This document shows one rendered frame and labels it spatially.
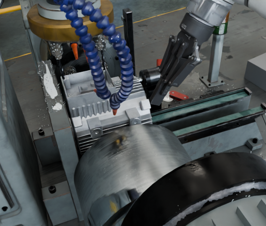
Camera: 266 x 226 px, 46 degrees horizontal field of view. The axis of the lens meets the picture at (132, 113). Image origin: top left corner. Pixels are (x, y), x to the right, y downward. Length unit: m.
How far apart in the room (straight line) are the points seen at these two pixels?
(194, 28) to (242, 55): 0.91
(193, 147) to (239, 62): 0.66
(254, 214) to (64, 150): 0.51
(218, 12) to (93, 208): 0.47
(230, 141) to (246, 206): 0.80
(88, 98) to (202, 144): 0.42
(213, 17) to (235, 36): 1.07
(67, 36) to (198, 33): 0.29
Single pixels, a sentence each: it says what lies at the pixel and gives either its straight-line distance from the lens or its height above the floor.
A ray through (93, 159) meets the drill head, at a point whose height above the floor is 1.14.
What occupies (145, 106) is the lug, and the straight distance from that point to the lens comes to 0.80.
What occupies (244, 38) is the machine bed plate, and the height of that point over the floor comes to 0.80.
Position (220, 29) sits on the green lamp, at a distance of 1.26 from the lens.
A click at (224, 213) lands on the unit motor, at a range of 0.28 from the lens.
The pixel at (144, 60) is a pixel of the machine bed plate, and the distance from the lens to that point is 1.54.
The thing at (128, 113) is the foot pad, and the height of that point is 1.08.
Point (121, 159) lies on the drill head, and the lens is 0.57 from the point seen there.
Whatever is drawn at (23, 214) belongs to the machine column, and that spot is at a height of 0.95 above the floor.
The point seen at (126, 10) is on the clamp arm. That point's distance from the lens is 0.90.
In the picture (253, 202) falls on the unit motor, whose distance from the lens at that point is 0.29.
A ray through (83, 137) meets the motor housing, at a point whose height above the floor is 1.04.
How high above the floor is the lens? 1.59
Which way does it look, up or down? 40 degrees down
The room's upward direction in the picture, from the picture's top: 4 degrees counter-clockwise
